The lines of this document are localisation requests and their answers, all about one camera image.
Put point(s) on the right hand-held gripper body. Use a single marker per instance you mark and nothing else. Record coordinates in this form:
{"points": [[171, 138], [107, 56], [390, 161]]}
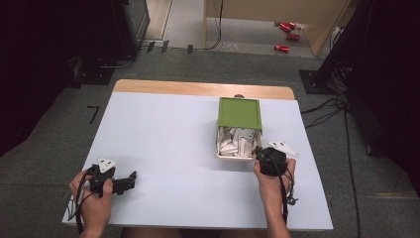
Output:
{"points": [[272, 162]]}

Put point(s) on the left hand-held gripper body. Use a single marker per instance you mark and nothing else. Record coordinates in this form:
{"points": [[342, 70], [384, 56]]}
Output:
{"points": [[99, 180]]}

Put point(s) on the white box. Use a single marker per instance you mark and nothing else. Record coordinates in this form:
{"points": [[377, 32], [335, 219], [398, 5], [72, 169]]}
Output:
{"points": [[237, 156]]}

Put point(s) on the pile of white paper packets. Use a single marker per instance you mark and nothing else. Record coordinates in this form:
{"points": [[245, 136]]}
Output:
{"points": [[236, 143]]}

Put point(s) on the person's right hand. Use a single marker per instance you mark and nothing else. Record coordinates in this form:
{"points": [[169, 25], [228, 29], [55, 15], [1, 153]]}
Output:
{"points": [[272, 188]]}

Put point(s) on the person's left hand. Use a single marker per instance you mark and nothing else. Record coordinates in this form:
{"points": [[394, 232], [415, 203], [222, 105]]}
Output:
{"points": [[95, 211]]}

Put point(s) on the white table sheet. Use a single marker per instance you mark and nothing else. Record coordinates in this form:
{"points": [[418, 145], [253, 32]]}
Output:
{"points": [[165, 148]]}

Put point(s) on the green box lid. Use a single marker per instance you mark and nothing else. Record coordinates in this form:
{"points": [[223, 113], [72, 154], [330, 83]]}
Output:
{"points": [[239, 113]]}

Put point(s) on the wooden table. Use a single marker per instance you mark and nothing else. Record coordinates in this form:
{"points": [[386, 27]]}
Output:
{"points": [[198, 88]]}

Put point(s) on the black stand base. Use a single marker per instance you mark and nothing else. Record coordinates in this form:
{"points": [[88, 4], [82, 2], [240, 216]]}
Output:
{"points": [[318, 82], [92, 74]]}

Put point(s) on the red can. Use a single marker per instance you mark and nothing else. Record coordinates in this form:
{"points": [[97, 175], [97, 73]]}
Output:
{"points": [[286, 26], [281, 48], [292, 36]]}

